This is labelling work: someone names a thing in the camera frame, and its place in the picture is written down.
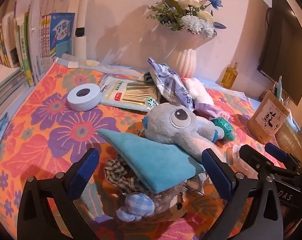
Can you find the brown cardboard pen holder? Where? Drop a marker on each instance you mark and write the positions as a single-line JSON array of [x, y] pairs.
[[265, 120]]

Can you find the light blue fabric item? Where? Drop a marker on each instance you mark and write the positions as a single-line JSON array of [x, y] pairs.
[[293, 123]]

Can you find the stack of flat books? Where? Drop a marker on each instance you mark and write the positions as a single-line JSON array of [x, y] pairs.
[[6, 85]]

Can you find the cotton swab packet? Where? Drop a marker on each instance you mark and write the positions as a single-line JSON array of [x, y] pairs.
[[121, 92]]

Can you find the dark checked fabric scrunchie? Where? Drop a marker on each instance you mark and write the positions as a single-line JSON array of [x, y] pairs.
[[116, 172]]

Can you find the green foil packet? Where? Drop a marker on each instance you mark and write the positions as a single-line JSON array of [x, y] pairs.
[[224, 127]]

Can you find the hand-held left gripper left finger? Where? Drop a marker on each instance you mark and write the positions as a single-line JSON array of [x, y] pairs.
[[83, 175]]

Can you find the yellow perfume bottle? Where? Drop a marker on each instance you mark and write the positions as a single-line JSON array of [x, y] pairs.
[[229, 76]]

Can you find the white fluffy plush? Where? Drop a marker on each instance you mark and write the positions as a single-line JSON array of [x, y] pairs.
[[200, 92]]

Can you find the clear pen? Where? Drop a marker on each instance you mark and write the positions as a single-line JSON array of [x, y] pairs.
[[274, 87]]

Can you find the wrapped bear plush checked ears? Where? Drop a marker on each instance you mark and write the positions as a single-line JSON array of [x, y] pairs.
[[138, 205]]

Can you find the black monitor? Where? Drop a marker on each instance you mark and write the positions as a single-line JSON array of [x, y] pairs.
[[285, 42]]

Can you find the teal cloth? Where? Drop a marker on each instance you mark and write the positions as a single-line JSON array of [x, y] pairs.
[[146, 157]]

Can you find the small lavender tissue pack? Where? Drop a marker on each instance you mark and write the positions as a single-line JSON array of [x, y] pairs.
[[205, 109]]

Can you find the row of upright books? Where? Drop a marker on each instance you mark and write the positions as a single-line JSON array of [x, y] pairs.
[[38, 37]]

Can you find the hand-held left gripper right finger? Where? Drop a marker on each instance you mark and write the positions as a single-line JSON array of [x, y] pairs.
[[218, 175]]

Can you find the white ribbed vase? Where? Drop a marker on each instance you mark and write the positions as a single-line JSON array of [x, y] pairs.
[[183, 60]]

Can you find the light blue tape roll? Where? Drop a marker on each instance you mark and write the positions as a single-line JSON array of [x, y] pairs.
[[83, 100]]

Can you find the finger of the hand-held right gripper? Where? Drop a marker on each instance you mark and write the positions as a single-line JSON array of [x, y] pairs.
[[250, 156], [277, 151]]

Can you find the light blue under sheet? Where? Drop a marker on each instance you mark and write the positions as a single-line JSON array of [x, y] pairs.
[[116, 70]]

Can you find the light blue paper sheet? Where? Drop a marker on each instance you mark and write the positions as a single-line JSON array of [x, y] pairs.
[[0, 130]]

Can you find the floral orange tablecloth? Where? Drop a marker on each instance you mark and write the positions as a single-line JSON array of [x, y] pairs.
[[53, 135]]

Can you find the blue white artificial flowers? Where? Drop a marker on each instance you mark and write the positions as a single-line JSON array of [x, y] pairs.
[[190, 20]]

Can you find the blue grey cloth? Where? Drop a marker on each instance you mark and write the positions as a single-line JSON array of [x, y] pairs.
[[148, 77]]

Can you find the purple white wipes packet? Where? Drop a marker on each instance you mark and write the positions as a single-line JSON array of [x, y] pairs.
[[170, 82]]

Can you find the grey big-eyed plush toy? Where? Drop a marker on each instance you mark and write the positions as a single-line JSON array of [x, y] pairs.
[[165, 127]]

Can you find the clear plastic wrapper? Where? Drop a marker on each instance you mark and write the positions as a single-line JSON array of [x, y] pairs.
[[234, 155]]

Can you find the white tube with black band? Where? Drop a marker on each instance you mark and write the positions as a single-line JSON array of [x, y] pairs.
[[80, 47]]

